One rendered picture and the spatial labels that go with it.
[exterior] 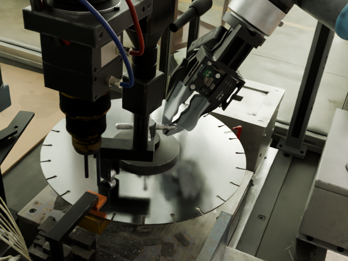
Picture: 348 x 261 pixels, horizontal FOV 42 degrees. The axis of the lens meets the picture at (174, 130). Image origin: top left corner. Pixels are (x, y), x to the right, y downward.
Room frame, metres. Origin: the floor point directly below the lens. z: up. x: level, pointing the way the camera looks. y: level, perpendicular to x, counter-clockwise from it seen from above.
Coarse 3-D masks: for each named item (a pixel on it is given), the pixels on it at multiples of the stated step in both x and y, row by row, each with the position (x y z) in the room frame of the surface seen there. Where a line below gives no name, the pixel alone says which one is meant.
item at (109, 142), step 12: (144, 120) 0.50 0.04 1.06; (144, 132) 0.50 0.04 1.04; (108, 144) 0.51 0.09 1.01; (120, 144) 0.51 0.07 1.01; (132, 144) 0.51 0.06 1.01; (144, 144) 0.50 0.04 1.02; (108, 156) 0.50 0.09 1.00; (120, 156) 0.50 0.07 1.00; (132, 156) 0.50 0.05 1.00; (144, 156) 0.50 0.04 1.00; (108, 168) 0.49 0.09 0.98; (108, 180) 0.49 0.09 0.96
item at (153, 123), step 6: (150, 120) 0.59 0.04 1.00; (120, 126) 0.58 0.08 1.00; (126, 126) 0.58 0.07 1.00; (132, 126) 0.58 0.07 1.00; (150, 126) 0.58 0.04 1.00; (156, 126) 0.59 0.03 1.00; (162, 126) 0.59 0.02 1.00; (168, 126) 0.59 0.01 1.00; (174, 126) 0.59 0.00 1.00; (150, 132) 0.58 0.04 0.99; (150, 138) 0.55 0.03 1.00
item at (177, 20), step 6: (198, 0) 0.54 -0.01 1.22; (204, 0) 0.54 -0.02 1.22; (210, 0) 0.55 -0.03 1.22; (192, 6) 0.53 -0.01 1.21; (198, 6) 0.53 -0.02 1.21; (204, 6) 0.54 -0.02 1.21; (210, 6) 0.55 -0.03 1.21; (186, 12) 0.52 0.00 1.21; (192, 12) 0.52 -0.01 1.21; (198, 12) 0.53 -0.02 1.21; (204, 12) 0.54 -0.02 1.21; (180, 18) 0.50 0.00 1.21; (186, 18) 0.51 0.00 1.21; (192, 18) 0.52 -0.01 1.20; (174, 24) 0.49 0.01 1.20; (180, 24) 0.50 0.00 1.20; (174, 30) 0.49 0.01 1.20
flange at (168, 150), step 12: (120, 132) 0.62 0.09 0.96; (132, 132) 0.62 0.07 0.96; (156, 132) 0.60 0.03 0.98; (156, 144) 0.58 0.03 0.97; (168, 144) 0.59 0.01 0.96; (156, 156) 0.56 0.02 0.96; (168, 156) 0.56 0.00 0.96; (132, 168) 0.54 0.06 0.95; (144, 168) 0.53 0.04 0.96; (156, 168) 0.54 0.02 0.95
